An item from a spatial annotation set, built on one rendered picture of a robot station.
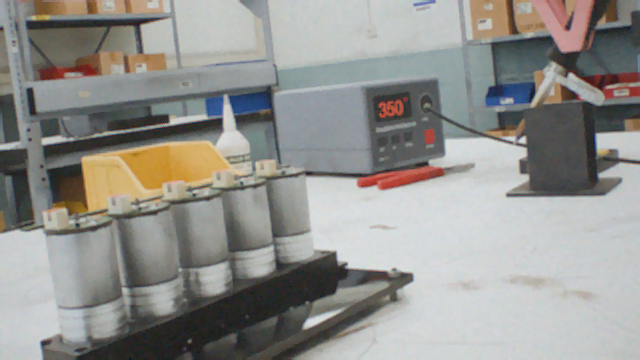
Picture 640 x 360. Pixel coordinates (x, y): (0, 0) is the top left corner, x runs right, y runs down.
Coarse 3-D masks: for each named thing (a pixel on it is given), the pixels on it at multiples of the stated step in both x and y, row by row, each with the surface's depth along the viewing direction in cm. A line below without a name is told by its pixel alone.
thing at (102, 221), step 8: (88, 216) 27; (96, 216) 27; (104, 216) 28; (72, 224) 26; (80, 224) 26; (96, 224) 26; (104, 224) 26; (48, 232) 26; (56, 232) 26; (64, 232) 25; (72, 232) 25
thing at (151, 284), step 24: (144, 216) 28; (168, 216) 29; (120, 240) 28; (144, 240) 28; (168, 240) 29; (120, 264) 28; (144, 264) 28; (168, 264) 28; (144, 288) 28; (168, 288) 28; (144, 312) 28; (168, 312) 28
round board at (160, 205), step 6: (132, 204) 30; (144, 204) 29; (150, 204) 29; (156, 204) 29; (162, 204) 29; (168, 204) 29; (132, 210) 28; (138, 210) 28; (144, 210) 28; (150, 210) 28; (156, 210) 28; (162, 210) 28; (114, 216) 28; (120, 216) 28; (126, 216) 28
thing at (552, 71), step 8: (552, 64) 55; (544, 72) 56; (552, 72) 55; (560, 72) 55; (544, 80) 56; (552, 80) 56; (544, 88) 56; (536, 96) 57; (544, 96) 57; (536, 104) 57; (520, 128) 58; (520, 136) 58
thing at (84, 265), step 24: (48, 240) 26; (72, 240) 26; (96, 240) 26; (72, 264) 26; (96, 264) 26; (72, 288) 26; (96, 288) 26; (120, 288) 27; (72, 312) 26; (96, 312) 26; (120, 312) 27; (72, 336) 26; (96, 336) 26
